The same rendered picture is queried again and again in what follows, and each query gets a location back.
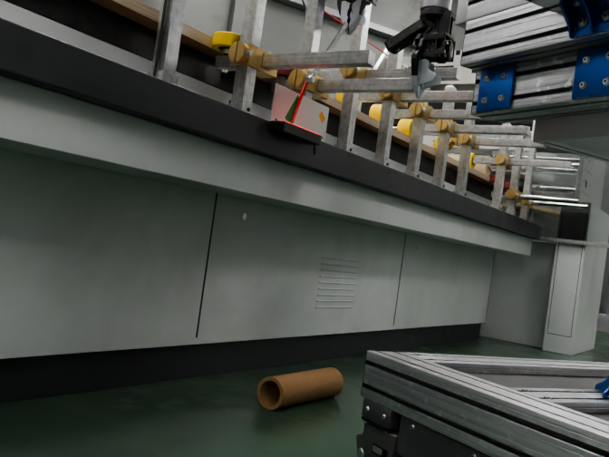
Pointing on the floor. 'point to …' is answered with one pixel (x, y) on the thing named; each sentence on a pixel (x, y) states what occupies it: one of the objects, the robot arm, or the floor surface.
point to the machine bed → (202, 257)
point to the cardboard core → (299, 387)
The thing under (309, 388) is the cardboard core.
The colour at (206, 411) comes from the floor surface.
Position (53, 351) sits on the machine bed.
